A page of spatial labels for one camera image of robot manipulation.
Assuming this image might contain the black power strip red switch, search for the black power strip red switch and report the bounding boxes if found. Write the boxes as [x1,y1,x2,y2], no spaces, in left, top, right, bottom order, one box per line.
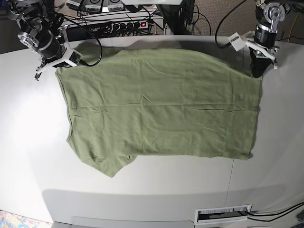
[87,22,150,38]

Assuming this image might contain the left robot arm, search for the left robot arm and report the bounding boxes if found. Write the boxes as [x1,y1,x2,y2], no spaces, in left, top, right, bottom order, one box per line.
[245,0,291,78]

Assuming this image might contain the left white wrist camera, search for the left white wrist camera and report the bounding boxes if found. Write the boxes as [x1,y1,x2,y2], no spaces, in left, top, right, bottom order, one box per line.
[228,33,246,51]

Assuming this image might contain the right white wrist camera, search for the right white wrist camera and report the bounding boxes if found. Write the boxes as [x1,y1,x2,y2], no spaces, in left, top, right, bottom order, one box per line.
[69,49,83,67]

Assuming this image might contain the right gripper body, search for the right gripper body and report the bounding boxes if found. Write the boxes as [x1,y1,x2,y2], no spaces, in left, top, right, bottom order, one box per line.
[34,26,73,81]

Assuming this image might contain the green T-shirt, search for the green T-shirt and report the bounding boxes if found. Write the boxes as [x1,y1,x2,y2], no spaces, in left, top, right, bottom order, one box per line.
[56,48,261,177]

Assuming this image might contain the white cable grommet tray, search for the white cable grommet tray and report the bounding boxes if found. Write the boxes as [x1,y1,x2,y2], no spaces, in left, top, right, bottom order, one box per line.
[194,204,252,225]

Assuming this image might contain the black cable pair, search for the black cable pair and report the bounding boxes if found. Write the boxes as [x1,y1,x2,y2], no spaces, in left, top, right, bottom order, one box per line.
[246,203,304,223]

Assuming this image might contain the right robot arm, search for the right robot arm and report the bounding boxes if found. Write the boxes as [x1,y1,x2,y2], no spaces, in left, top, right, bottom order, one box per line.
[5,0,82,80]

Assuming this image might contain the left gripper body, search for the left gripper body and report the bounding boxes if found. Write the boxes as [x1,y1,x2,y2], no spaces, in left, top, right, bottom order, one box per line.
[243,30,279,69]

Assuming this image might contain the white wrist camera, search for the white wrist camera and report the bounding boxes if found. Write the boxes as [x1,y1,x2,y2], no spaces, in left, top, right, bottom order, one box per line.
[228,33,246,51]
[69,49,83,67]

